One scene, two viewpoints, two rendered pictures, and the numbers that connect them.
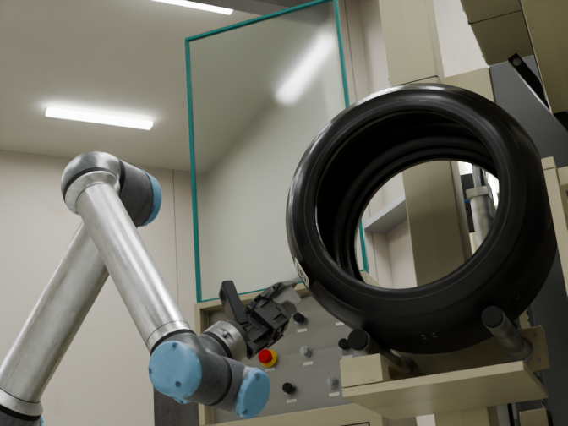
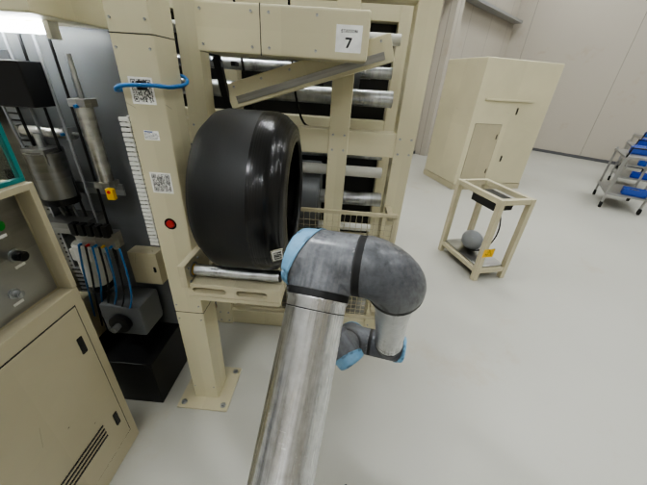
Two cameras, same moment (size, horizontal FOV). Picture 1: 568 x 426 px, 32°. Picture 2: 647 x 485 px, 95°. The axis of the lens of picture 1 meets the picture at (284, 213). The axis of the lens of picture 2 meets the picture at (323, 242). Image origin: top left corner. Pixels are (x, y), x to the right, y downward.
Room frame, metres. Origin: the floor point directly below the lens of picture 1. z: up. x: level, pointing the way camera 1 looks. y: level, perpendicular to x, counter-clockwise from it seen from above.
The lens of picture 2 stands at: (2.12, 0.80, 1.57)
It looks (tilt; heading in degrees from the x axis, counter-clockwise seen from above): 29 degrees down; 252
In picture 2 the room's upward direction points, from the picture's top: 4 degrees clockwise
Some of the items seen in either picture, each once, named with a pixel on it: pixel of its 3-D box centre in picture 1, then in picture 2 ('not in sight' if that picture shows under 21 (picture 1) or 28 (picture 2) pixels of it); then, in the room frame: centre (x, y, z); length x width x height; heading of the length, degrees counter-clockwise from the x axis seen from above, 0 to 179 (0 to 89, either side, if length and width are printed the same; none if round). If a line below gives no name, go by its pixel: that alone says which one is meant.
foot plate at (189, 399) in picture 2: not in sight; (211, 385); (2.34, -0.39, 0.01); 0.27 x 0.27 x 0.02; 70
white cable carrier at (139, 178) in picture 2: not in sight; (145, 186); (2.43, -0.39, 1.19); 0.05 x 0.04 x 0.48; 70
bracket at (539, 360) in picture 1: (460, 360); (205, 250); (2.26, -0.38, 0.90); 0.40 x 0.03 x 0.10; 70
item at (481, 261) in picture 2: not in sight; (480, 227); (-0.14, -1.23, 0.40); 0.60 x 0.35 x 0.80; 87
